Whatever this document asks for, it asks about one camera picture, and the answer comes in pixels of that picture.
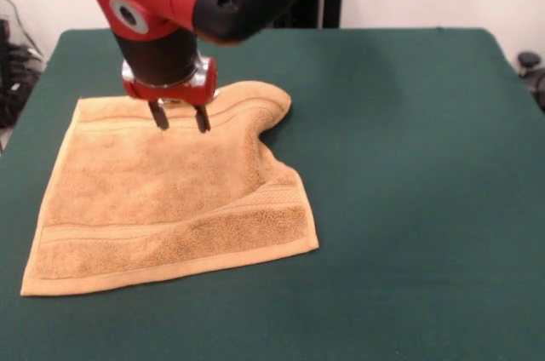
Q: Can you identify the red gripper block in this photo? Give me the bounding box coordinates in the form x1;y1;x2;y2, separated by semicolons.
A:
122;56;219;134

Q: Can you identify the grey office chair base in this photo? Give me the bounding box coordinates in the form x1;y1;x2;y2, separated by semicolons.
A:
517;51;545;113

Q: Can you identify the dark green table cloth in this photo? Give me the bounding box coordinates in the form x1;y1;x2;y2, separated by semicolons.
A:
0;26;545;361

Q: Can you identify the tan terry towel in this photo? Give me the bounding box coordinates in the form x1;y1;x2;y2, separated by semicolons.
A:
20;79;320;297

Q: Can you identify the black equipment pile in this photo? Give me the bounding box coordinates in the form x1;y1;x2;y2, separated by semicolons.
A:
0;18;46;130

